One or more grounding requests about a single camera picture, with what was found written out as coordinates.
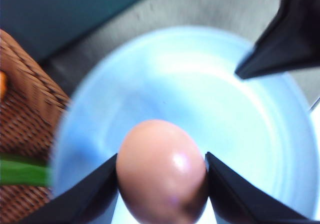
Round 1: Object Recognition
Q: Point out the blue plate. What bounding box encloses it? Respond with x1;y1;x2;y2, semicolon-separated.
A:
51;26;316;219

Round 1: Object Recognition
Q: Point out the yellow toy corn cob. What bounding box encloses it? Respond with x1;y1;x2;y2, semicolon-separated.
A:
0;71;8;100

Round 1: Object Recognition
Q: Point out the brown wicker basket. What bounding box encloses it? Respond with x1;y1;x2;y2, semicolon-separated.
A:
0;29;70;224

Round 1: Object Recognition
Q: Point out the brown egg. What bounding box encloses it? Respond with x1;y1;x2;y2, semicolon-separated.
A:
116;120;208;224

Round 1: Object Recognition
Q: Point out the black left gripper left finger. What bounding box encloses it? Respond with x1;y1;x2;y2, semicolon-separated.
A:
19;153;119;224

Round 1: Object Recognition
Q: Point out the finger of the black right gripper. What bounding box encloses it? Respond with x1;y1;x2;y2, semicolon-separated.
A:
235;0;320;79

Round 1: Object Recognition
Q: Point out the green toy vegetable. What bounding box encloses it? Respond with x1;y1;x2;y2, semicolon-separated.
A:
0;159;54;186

